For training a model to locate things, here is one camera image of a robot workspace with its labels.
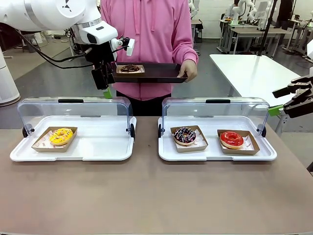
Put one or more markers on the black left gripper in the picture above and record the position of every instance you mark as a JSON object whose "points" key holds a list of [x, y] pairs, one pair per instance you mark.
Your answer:
{"points": [[100, 54]]}

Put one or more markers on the black office chair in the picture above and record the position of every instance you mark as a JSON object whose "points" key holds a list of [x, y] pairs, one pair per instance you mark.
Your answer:
{"points": [[31, 44]]}

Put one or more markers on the white display case base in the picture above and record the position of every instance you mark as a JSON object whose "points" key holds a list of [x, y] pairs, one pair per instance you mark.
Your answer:
{"points": [[212, 156], [97, 147]]}

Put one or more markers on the yellow glazed donut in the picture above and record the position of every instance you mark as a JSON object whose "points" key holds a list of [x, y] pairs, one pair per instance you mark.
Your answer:
{"points": [[61, 137]]}

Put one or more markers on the cardboard tray of chocolate donut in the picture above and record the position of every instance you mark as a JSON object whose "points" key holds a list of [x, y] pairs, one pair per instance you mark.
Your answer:
{"points": [[142, 71]]}

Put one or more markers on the white side table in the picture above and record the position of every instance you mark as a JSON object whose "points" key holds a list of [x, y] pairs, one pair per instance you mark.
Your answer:
{"points": [[244, 71]]}

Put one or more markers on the clear display case lid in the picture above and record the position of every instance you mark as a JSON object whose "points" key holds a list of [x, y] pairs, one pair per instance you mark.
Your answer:
{"points": [[215, 110], [73, 107]]}

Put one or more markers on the grey desk with drawer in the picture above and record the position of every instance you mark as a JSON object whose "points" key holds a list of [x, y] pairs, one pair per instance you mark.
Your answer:
{"points": [[195, 23]]}

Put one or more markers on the cardboard tray of red donut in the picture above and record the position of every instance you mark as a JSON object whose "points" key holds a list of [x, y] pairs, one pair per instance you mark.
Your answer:
{"points": [[252, 147]]}

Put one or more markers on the person in pink hoodie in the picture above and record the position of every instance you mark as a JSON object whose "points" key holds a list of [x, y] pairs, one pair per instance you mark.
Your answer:
{"points": [[156, 31]]}

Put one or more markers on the long grey background desk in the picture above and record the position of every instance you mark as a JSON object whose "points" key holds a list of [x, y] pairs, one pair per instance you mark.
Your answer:
{"points": [[259, 31]]}

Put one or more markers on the red glazed donut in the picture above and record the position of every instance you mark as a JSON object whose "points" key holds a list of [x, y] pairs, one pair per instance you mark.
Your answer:
{"points": [[231, 140]]}

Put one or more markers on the cardboard tray of drizzled donut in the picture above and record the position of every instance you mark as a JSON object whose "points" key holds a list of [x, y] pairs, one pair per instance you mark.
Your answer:
{"points": [[199, 147]]}

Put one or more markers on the black stand pole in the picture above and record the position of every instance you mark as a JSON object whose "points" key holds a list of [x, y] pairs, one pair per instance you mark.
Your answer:
{"points": [[266, 27]]}

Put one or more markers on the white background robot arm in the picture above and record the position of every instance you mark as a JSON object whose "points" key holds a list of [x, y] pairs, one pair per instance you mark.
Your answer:
{"points": [[242, 7]]}

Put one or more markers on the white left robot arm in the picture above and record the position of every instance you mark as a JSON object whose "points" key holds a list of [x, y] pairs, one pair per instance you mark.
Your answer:
{"points": [[36, 14]]}

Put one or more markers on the cardboard tray of yellow donut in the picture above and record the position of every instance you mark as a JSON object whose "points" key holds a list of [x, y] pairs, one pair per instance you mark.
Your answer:
{"points": [[40, 146]]}

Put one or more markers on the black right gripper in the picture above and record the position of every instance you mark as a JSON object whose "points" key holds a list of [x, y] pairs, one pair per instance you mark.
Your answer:
{"points": [[308, 94]]}

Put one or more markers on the person's left hand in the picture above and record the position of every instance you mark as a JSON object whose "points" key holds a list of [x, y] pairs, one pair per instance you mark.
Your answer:
{"points": [[189, 71]]}

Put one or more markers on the chocolate sprinkled donut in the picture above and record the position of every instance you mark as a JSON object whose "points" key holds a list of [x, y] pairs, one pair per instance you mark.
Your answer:
{"points": [[129, 68]]}

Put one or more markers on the black serving tray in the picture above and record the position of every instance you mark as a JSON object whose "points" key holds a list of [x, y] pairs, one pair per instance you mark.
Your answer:
{"points": [[159, 73]]}

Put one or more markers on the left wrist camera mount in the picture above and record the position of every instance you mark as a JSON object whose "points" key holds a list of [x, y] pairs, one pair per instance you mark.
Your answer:
{"points": [[129, 47]]}

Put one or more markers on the dark donut with white drizzle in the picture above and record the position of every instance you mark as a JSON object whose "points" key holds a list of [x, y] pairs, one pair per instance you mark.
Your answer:
{"points": [[184, 137]]}

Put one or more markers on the white cylindrical pedestal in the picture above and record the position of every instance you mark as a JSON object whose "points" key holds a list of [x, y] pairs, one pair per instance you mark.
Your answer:
{"points": [[7, 80]]}

